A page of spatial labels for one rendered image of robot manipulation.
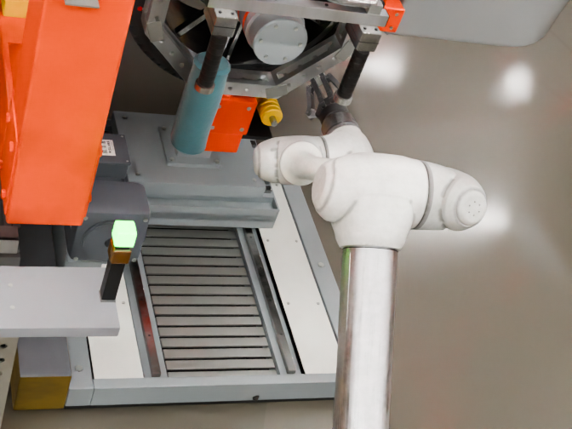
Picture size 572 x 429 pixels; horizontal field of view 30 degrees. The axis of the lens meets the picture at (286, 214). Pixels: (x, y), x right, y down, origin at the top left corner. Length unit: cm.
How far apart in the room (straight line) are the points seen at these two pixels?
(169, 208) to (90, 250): 43
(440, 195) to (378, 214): 13
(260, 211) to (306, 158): 69
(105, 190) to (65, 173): 39
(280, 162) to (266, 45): 27
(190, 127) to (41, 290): 58
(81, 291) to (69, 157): 30
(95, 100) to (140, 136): 98
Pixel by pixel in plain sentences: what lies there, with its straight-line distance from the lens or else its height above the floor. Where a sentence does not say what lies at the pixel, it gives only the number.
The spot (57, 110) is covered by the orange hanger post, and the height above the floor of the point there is 83.
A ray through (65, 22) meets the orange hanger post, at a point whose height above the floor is 104.
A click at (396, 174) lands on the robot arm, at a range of 193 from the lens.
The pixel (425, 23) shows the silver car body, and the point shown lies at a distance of 287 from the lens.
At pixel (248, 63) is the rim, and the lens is 277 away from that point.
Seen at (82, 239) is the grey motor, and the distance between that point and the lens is 258.
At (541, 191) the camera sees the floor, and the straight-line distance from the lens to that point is 393.
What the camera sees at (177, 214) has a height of 14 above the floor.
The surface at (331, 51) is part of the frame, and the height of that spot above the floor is 74.
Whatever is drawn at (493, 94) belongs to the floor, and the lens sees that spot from 431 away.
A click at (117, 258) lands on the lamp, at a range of 218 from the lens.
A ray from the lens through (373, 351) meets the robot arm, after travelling 191.
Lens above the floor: 213
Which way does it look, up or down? 40 degrees down
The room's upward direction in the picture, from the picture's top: 22 degrees clockwise
